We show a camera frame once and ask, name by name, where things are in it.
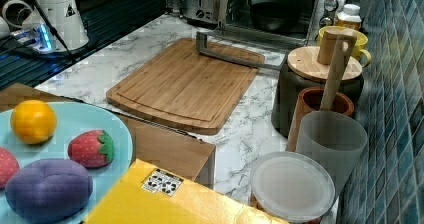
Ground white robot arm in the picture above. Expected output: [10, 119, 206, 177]
[2, 0, 89, 54]

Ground silver toaster oven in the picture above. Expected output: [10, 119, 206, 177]
[220, 0, 346, 46]

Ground bamboo cutting board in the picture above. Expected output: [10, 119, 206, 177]
[106, 38, 258, 135]

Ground wooden drawer box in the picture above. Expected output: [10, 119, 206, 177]
[0, 83, 215, 188]

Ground brown wooden utensil cup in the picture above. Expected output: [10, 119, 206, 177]
[286, 87, 354, 152]

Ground silver two-slot toaster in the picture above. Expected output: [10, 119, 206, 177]
[182, 0, 221, 25]

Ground dark canister with wooden lid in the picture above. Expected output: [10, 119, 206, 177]
[271, 43, 364, 137]

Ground cereal jar with clear lid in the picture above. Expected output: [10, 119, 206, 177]
[250, 152, 335, 224]

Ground yellow cereal box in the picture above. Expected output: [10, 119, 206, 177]
[84, 160, 288, 224]

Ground red toy strawberry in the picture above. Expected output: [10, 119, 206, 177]
[0, 147, 20, 189]
[68, 130, 115, 168]

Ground frosted white cup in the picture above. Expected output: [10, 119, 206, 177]
[296, 111, 368, 197]

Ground yellow mug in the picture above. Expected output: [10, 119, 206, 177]
[317, 26, 372, 68]

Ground white-capped amber bottle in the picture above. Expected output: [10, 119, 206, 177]
[336, 4, 362, 30]

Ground toy orange fruit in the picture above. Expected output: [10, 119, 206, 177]
[10, 100, 57, 145]

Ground purple plush toy fruit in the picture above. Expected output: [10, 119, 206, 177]
[5, 159, 93, 224]

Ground wooden utensil handle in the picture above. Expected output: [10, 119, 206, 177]
[320, 29, 357, 111]

